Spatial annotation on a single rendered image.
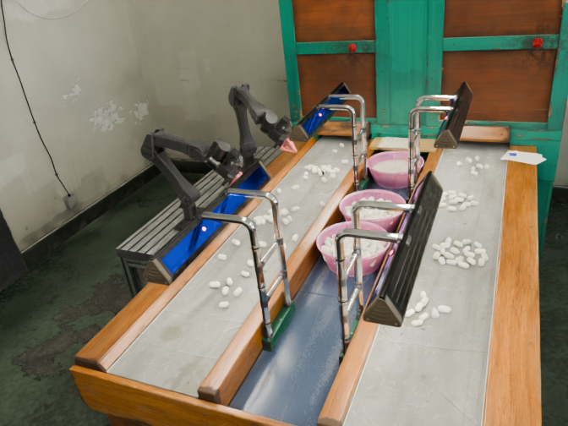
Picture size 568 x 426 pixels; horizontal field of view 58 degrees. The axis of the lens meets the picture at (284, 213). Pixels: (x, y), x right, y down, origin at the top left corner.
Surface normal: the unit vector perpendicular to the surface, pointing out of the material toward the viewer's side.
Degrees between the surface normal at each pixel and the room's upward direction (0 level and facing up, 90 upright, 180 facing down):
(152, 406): 90
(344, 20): 90
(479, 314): 0
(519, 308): 0
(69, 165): 90
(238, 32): 90
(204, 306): 0
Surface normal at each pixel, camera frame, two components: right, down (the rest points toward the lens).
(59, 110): 0.92, 0.11
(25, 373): -0.11, -0.88
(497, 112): -0.38, 0.47
